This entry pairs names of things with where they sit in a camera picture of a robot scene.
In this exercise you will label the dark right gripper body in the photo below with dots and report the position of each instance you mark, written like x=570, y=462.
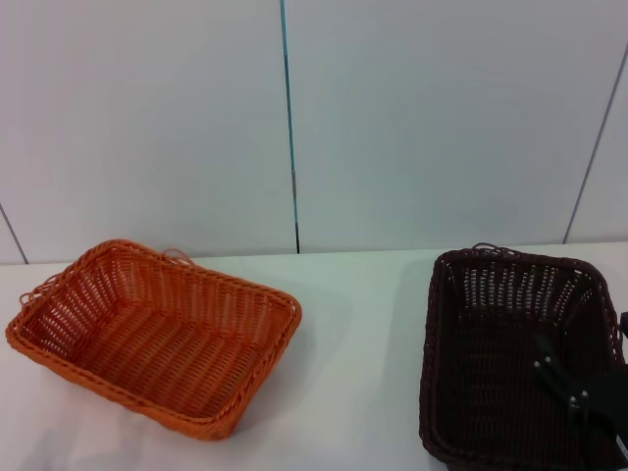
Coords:
x=608, y=392

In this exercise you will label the dark brown woven basket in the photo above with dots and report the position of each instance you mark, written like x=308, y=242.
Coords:
x=490, y=373

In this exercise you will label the orange woven plastic basket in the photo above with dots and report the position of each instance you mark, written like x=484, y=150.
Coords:
x=162, y=353

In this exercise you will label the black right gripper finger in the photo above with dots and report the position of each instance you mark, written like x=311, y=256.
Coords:
x=559, y=380
x=624, y=329

